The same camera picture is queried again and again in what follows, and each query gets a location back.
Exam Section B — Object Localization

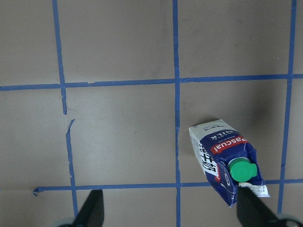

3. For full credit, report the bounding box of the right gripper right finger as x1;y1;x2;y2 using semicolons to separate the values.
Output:
237;187;303;227

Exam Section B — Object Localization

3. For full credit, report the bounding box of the blue white milk carton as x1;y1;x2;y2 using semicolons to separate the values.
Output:
189;119;270;207

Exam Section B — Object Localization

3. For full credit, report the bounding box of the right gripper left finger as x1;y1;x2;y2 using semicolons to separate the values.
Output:
71;190;105;227

